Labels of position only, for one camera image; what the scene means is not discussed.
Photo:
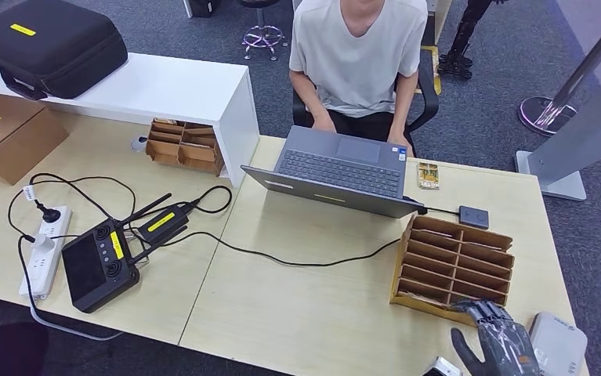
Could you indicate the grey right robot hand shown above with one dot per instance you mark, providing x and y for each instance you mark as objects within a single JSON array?
[{"x": 502, "y": 347}]

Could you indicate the person's right hand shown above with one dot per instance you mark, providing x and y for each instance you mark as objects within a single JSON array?
[{"x": 325, "y": 123}]

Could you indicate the person's left hand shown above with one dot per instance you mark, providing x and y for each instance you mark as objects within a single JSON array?
[{"x": 400, "y": 141}]

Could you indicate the wooden card slot organizer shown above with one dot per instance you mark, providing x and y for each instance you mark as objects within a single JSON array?
[
  {"x": 183, "y": 148},
  {"x": 435, "y": 259}
]

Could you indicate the person's right forearm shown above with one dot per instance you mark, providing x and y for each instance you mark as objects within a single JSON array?
[{"x": 308, "y": 96}]

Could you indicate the person's left forearm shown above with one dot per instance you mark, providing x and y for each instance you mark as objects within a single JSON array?
[{"x": 404, "y": 104}]

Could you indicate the person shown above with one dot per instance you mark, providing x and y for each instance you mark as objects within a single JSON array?
[{"x": 357, "y": 57}]

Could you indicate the grey laptop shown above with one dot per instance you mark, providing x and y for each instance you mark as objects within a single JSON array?
[{"x": 339, "y": 171}]

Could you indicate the white grey device box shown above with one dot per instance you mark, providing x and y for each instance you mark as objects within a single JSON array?
[{"x": 557, "y": 345}]

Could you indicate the chrome stool base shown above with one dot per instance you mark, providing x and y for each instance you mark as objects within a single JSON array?
[{"x": 264, "y": 36}]

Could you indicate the black humanoid robot legs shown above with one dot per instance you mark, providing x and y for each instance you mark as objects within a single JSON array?
[{"x": 461, "y": 41}]

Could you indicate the beige cabinet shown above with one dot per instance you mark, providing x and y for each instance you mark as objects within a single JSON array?
[{"x": 441, "y": 18}]

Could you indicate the white desk shelf riser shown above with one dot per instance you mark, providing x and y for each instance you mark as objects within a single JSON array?
[{"x": 165, "y": 88}]

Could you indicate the black bin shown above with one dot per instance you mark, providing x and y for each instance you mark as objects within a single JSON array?
[{"x": 204, "y": 7}]

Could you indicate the round grey desk grommet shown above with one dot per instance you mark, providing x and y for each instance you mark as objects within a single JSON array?
[{"x": 138, "y": 143}]

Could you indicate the black adapter with yellow label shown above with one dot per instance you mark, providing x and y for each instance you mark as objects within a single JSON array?
[{"x": 165, "y": 221}]

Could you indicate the grey kiosk stand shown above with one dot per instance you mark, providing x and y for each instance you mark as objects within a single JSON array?
[{"x": 591, "y": 135}]

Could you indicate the black controller with antennas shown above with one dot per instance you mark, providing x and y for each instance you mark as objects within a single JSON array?
[{"x": 95, "y": 267}]

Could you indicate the black carrying case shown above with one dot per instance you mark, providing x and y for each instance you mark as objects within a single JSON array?
[{"x": 48, "y": 46}]

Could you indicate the white plug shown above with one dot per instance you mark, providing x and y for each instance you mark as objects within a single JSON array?
[{"x": 43, "y": 242}]

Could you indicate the white power strip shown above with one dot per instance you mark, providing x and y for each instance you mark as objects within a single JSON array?
[{"x": 43, "y": 265}]

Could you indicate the cardboard box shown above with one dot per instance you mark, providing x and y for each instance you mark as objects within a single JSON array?
[{"x": 7, "y": 136}]

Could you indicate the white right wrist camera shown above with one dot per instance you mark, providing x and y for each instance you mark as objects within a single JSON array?
[{"x": 441, "y": 368}]

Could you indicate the chrome stanchion post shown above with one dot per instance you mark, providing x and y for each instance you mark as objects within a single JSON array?
[{"x": 541, "y": 115}]

